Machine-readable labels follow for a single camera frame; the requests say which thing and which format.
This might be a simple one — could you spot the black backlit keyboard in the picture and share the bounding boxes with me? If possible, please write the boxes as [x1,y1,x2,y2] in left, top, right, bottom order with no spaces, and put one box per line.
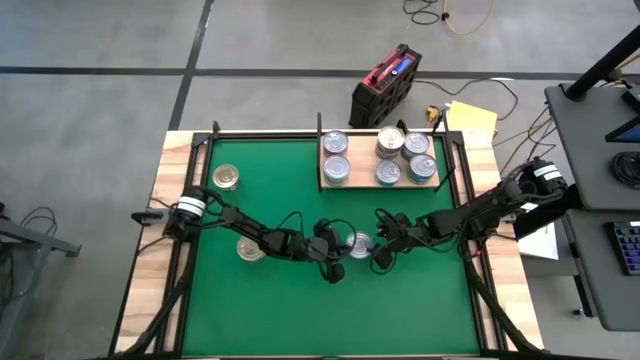
[603,219,640,277]

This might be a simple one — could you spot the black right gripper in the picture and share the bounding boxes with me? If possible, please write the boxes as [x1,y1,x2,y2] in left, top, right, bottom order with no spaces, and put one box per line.
[368,212,426,270]

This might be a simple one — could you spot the tablet with blue screen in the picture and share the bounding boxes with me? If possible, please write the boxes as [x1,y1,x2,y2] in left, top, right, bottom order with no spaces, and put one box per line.
[604,113,640,145]

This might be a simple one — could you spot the orange floor cable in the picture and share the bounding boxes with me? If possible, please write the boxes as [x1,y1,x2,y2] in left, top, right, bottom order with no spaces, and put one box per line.
[441,0,495,37]

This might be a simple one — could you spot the white paper sheet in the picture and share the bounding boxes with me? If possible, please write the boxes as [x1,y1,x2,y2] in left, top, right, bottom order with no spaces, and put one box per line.
[517,222,560,261]

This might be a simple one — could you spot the black cable bundle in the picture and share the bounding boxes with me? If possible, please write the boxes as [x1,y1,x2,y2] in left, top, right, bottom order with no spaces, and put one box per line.
[499,105,559,171]

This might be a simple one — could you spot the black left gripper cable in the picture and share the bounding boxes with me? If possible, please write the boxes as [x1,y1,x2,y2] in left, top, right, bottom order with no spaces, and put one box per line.
[277,209,359,284]

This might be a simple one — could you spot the blue yellow tuna can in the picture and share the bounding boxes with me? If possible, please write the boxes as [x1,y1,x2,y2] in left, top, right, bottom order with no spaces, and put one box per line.
[374,159,403,188]

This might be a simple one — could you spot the grey desk with keyboard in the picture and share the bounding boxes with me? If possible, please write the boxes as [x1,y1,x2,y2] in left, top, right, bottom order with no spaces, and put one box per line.
[564,208,640,332]

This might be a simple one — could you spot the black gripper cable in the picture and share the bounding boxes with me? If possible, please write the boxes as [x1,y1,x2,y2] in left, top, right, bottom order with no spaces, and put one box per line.
[368,207,399,276]
[277,209,359,284]

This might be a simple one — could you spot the yellow paper pad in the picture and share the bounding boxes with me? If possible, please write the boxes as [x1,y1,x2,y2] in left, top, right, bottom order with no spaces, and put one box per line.
[444,100,499,146]

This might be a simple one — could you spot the black table frame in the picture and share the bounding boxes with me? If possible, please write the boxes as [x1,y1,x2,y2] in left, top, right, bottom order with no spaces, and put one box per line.
[107,119,551,360]

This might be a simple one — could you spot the blue Wild Planet can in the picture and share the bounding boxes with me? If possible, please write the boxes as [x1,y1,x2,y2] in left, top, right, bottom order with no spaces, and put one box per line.
[375,125,406,154]

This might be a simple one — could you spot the grey metal stand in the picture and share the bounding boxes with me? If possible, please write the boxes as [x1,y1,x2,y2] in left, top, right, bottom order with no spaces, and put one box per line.
[0,199,84,360]

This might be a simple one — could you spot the large green tuna can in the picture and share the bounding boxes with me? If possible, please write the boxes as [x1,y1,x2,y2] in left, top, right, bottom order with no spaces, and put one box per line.
[322,154,352,185]

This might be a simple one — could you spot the thin black cable loop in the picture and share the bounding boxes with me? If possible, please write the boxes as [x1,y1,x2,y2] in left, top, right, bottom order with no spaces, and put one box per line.
[18,205,60,236]

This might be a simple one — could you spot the teal tuna can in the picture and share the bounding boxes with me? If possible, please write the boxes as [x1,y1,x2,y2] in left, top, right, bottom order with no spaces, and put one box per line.
[408,153,439,182]

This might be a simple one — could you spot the red black tool case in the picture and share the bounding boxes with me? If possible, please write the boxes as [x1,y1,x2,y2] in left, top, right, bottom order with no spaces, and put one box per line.
[348,43,424,130]

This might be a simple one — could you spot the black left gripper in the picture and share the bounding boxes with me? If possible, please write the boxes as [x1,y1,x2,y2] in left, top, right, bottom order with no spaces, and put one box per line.
[299,218,357,285]

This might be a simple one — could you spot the large silver lid can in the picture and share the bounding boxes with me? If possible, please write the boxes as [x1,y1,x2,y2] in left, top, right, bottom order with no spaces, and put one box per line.
[401,131,431,157]

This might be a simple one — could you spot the black slanted pole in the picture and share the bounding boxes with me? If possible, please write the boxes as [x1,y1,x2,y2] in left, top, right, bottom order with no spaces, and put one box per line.
[563,23,640,103]

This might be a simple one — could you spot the blue red tuna can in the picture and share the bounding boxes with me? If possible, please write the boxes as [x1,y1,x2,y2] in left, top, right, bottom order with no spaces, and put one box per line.
[212,163,241,192]
[236,235,266,263]

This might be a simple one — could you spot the black looped floor cable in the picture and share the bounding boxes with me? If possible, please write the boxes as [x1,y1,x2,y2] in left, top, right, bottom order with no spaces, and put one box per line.
[402,0,442,26]

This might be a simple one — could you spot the black desk device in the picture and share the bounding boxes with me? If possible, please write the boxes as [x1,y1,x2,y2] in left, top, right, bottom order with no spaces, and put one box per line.
[622,82,640,114]

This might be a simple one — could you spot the coiled black cable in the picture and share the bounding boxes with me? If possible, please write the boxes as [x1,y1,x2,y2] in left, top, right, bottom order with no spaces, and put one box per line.
[608,151,640,191]

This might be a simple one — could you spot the black desk leg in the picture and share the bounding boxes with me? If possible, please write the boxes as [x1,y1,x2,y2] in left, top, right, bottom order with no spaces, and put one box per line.
[568,234,597,320]

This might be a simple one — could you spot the wooden shelf board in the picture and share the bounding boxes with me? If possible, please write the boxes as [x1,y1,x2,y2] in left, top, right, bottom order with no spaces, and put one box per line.
[320,134,442,190]

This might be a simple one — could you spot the green table mat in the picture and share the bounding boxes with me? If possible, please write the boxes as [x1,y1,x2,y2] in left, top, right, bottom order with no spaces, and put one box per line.
[180,137,482,357]

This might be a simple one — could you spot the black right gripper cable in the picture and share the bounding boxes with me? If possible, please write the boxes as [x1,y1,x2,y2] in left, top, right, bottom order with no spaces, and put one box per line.
[368,207,399,276]

